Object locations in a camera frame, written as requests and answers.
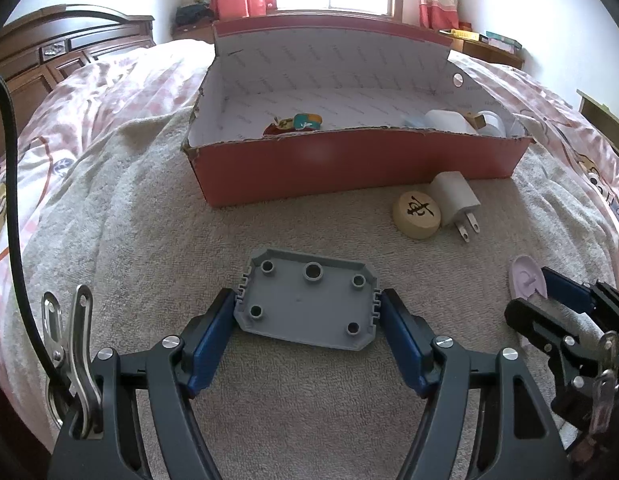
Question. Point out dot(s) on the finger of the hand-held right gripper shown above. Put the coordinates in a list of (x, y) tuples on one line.
[(534, 322), (569, 292)]

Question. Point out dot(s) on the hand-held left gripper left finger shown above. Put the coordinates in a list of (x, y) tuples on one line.
[(209, 347)]

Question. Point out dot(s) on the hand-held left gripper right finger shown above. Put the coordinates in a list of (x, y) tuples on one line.
[(407, 347)]

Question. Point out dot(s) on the pink plastic lid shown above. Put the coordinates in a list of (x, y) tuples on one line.
[(524, 280)]

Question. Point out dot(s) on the grey plastic plate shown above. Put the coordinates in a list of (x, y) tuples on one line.
[(309, 305)]

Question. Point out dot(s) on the red cardboard box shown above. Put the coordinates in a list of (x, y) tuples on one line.
[(339, 165)]

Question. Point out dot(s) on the white earbud case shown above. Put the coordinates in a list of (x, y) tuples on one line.
[(447, 120)]

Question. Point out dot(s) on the green and blue toy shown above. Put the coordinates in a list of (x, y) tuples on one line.
[(302, 122)]

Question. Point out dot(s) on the metal spring clip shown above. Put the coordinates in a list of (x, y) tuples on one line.
[(607, 360), (81, 350)]

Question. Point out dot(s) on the beige fleece towel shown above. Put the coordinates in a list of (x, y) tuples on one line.
[(164, 240)]

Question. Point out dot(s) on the round wooden chess piece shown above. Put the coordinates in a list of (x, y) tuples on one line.
[(417, 215)]

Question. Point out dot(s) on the white charger plug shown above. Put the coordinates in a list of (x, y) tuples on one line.
[(452, 195)]

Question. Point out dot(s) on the wooden cabinet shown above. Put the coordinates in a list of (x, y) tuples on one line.
[(604, 120)]

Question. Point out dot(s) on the white plastic roll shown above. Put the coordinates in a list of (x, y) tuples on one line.
[(493, 122)]

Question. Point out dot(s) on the light wooden piece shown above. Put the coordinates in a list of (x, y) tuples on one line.
[(475, 120)]

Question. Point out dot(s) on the green book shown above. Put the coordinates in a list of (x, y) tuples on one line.
[(504, 40)]

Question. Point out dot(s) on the yellow book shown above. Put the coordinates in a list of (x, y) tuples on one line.
[(462, 34)]

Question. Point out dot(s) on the pink checked quilt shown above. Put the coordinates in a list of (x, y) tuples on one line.
[(89, 90)]

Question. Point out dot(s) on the dark bag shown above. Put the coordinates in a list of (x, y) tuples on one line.
[(194, 14)]

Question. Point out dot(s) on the dark wooden headboard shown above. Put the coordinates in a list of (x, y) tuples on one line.
[(39, 60)]

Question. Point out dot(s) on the small pink box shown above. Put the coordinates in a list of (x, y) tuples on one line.
[(271, 2)]

